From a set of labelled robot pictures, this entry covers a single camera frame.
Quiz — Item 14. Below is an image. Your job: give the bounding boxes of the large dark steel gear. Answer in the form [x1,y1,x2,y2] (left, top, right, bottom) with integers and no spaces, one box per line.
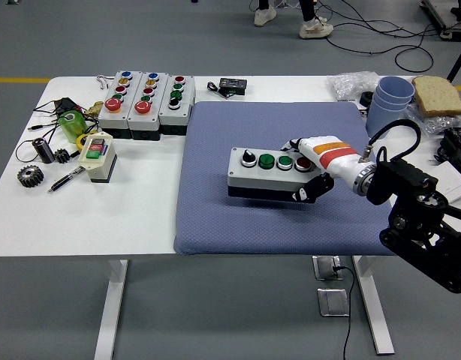
[17,166,45,189]

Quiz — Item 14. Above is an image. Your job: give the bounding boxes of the black cylindrical capacitor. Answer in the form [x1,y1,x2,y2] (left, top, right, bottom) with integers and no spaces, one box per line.
[32,137,56,165]

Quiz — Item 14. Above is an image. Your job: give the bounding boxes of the clear bag of screws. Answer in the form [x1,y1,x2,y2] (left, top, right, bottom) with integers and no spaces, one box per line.
[405,100,461,136]

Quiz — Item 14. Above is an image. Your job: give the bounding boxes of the black digital meter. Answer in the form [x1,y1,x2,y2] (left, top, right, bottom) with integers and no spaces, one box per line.
[206,76,249,100]

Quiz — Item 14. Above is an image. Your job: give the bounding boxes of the grey five-button emergency stop box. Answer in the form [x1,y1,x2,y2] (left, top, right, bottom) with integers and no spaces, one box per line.
[98,70,143,139]
[127,71,169,142]

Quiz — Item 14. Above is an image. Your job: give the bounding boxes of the white table leg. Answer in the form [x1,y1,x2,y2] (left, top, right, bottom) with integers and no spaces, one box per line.
[351,256,396,356]
[93,259,129,360]

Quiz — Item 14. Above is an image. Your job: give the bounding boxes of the grey four-button box black base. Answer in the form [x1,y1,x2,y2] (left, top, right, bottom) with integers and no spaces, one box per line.
[158,74,197,136]

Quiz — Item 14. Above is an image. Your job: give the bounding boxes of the brass pipe fitting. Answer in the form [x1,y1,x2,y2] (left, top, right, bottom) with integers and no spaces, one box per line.
[83,100,104,116]

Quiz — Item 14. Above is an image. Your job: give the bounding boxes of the black cables on floor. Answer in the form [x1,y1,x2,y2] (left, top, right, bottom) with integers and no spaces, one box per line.
[316,0,447,72]

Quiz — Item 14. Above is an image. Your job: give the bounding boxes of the green translucent cylinder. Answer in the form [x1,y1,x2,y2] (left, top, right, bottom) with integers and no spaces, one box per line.
[57,109,89,144]

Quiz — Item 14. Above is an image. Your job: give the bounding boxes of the cream red-green switch box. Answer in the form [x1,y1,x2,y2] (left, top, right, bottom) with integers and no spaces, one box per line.
[78,131,118,185]

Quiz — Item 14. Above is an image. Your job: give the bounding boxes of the silver carabiner hook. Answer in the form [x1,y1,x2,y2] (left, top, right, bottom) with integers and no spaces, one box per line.
[95,74,115,92]

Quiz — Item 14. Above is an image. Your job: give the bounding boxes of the yellow tape roll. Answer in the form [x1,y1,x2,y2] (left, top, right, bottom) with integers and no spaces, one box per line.
[76,129,99,152]

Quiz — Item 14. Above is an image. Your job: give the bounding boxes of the black adapter with wires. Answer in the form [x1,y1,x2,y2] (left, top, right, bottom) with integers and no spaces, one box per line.
[14,97,100,163]

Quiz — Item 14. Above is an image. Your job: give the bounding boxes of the black machine part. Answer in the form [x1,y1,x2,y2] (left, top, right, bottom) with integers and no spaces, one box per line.
[435,127,461,172]

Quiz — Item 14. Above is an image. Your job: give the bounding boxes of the slice of bread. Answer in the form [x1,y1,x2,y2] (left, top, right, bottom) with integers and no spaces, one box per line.
[411,75,461,117]

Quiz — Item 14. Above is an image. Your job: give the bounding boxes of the grey four-button control box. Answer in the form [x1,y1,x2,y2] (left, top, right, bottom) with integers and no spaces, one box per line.
[227,145,329,202]

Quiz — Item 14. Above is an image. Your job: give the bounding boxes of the metal floor socket box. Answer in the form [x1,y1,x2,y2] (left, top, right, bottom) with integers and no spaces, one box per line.
[312,255,345,281]

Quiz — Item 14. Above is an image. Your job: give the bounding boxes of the person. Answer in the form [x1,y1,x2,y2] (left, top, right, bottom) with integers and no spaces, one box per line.
[252,0,335,40]

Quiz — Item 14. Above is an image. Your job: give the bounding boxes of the white paper card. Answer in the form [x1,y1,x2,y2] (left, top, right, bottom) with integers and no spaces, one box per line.
[427,160,461,206]

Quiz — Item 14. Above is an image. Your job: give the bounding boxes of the light blue plastic cup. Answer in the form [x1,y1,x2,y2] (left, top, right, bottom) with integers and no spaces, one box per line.
[365,99,410,140]
[376,76,416,104]
[372,89,414,113]

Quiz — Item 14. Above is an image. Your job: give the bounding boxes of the metal floor cover plate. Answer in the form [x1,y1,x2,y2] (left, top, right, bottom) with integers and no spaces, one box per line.
[316,287,351,318]

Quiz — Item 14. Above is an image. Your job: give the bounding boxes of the blue-grey padded mat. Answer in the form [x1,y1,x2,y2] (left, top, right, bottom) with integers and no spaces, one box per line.
[173,100,402,257]

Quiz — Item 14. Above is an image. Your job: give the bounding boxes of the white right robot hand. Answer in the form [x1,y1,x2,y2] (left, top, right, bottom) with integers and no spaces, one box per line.
[278,134,373,206]

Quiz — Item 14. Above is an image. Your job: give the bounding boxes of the black floor power cable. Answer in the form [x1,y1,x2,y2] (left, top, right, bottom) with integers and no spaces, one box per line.
[332,265,357,360]

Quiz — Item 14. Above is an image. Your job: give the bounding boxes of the black silver pen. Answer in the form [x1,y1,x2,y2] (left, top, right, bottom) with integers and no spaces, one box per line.
[47,164,86,194]

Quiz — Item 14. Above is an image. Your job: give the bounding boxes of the clear bubble wrap bag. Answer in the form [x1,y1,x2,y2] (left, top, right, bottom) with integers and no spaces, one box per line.
[327,71,380,102]

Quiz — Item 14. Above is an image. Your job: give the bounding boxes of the aluminium frame stand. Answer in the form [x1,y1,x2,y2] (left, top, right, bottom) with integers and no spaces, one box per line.
[420,0,461,41]

